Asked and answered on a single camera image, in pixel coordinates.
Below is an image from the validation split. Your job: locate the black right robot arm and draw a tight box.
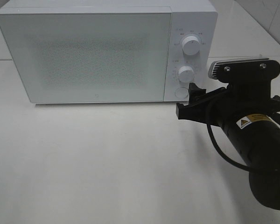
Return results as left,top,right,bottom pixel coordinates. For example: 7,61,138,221
176,82,280,210

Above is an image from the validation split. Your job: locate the white microwave knob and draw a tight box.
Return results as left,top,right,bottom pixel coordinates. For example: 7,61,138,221
181,34,201,56
177,66,195,83

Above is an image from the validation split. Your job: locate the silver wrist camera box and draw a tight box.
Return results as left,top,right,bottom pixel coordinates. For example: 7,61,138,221
208,57,280,84

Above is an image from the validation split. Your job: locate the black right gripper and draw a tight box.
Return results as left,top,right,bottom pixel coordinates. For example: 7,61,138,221
175,81,280,131

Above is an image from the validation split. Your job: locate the white microwave door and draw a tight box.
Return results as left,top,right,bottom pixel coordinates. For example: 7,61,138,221
0,13,171,103

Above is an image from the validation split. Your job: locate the white microwave oven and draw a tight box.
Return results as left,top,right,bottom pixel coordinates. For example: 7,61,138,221
0,0,218,104

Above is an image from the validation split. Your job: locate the round white door button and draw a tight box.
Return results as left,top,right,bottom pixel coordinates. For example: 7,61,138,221
175,87,189,99

